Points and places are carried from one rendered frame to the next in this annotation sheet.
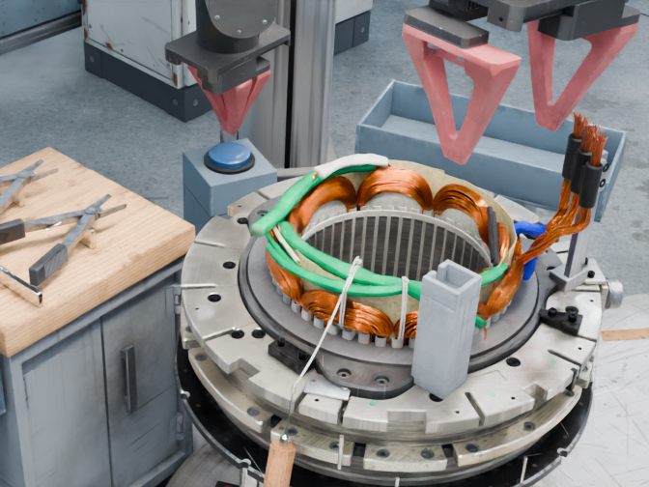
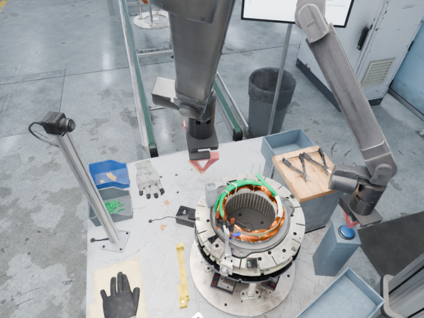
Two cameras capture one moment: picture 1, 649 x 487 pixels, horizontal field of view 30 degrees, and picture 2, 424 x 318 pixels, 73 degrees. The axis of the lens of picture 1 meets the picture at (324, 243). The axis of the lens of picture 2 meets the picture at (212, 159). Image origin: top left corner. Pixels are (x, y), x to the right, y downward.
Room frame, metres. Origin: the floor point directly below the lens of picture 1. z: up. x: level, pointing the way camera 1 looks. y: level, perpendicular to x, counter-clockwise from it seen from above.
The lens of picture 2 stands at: (0.92, -0.49, 1.83)
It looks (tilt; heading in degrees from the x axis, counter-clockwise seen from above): 47 degrees down; 124
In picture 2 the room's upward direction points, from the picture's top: straight up
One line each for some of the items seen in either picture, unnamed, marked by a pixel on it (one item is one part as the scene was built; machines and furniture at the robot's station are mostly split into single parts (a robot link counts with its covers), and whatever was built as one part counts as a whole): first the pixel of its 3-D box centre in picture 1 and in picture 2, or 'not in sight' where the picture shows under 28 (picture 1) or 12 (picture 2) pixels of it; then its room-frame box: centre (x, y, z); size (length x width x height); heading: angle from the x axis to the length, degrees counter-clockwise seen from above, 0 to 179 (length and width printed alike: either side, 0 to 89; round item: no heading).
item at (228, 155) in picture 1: (229, 155); (347, 231); (1.01, 0.10, 1.04); 0.04 x 0.04 x 0.01
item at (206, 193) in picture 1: (228, 267); (333, 251); (1.01, 0.10, 0.91); 0.07 x 0.07 x 0.25; 30
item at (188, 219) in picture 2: not in sight; (188, 216); (0.48, -0.03, 0.81); 0.10 x 0.06 x 0.06; 17
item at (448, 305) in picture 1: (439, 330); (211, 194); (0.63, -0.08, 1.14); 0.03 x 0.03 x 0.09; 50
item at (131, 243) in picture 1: (30, 241); (309, 171); (0.83, 0.25, 1.05); 0.20 x 0.19 x 0.02; 142
